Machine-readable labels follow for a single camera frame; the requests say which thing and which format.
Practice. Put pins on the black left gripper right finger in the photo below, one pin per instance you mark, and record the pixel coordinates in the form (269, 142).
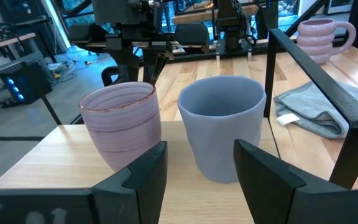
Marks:
(275, 193)

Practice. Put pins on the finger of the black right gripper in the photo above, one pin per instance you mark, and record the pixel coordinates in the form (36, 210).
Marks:
(129, 65)
(152, 65)

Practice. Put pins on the grey waffle cloth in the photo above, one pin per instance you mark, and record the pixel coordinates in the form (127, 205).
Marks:
(315, 109)

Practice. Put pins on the blue-grey faceted cup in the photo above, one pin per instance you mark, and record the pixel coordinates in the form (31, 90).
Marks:
(222, 130)

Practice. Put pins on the pink ribbed mug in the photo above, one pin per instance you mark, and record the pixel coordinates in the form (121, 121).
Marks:
(317, 39)

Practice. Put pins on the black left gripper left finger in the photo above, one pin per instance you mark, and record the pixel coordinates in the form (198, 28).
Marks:
(135, 193)

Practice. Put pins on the computer tower with blue lights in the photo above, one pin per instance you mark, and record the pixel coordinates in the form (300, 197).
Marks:
(26, 82)

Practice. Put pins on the wooden background table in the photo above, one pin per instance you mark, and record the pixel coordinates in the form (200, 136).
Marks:
(197, 17)

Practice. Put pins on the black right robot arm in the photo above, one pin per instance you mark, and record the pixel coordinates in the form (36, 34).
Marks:
(232, 31)

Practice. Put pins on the pink striped mug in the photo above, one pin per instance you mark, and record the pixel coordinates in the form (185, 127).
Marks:
(123, 124)

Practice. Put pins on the black chair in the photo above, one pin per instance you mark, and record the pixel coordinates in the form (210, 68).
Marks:
(193, 34)
(87, 33)

